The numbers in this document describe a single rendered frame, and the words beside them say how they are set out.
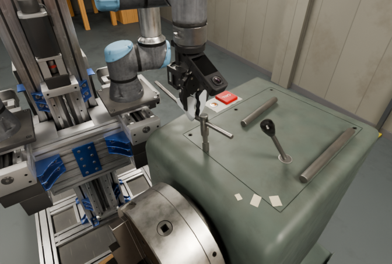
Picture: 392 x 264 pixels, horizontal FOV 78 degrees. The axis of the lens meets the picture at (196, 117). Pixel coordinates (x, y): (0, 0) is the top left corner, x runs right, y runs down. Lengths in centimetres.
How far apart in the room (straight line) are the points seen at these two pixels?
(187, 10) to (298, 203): 48
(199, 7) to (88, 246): 158
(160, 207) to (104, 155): 66
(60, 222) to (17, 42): 124
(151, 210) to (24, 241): 175
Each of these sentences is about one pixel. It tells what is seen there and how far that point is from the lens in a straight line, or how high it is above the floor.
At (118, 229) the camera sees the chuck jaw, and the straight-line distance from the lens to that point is 64.
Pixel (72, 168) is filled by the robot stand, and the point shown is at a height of 92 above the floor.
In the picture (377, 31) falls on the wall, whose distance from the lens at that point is 308.
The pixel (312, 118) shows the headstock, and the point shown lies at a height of 125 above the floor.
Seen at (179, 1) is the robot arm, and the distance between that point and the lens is 53.
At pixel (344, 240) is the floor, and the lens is 221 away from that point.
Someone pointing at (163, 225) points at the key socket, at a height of 123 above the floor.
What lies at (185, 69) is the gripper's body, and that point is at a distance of 60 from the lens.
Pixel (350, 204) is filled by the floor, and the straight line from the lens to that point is 243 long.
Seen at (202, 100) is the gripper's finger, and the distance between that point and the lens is 64.
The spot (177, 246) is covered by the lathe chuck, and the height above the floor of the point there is 122.
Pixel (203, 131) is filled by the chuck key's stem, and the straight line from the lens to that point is 64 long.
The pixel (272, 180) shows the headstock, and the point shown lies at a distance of 65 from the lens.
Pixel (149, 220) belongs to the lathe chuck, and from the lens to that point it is 59.
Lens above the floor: 174
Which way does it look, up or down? 37 degrees down
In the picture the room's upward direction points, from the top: straight up
